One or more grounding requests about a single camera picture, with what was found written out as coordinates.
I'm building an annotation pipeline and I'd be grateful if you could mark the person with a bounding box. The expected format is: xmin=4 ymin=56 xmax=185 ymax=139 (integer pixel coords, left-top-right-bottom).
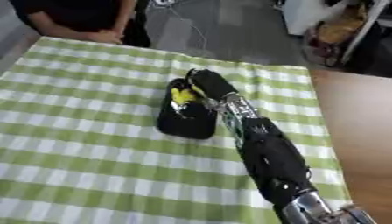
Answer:
xmin=7 ymin=0 xmax=153 ymax=48

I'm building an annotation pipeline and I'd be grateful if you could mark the person's hand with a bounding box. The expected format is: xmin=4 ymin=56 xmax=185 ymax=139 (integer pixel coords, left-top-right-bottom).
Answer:
xmin=84 ymin=29 xmax=126 ymax=46

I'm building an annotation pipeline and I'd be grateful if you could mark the white cabinet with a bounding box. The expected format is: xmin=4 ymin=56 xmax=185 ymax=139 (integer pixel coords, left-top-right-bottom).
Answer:
xmin=282 ymin=0 xmax=365 ymax=37

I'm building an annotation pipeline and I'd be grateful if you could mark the white cable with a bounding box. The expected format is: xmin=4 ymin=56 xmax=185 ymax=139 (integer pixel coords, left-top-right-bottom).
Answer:
xmin=151 ymin=0 xmax=212 ymax=57

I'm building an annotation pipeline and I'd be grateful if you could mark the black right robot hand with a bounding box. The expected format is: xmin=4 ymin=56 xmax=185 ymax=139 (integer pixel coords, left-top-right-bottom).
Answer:
xmin=184 ymin=68 xmax=241 ymax=101

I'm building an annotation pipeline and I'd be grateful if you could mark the bag with yellow contents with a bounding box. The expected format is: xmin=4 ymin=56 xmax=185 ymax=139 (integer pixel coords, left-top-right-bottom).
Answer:
xmin=301 ymin=0 xmax=392 ymax=69

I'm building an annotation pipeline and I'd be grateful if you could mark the yellow toy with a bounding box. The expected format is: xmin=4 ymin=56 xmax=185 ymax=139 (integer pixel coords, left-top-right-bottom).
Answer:
xmin=170 ymin=87 xmax=200 ymax=107

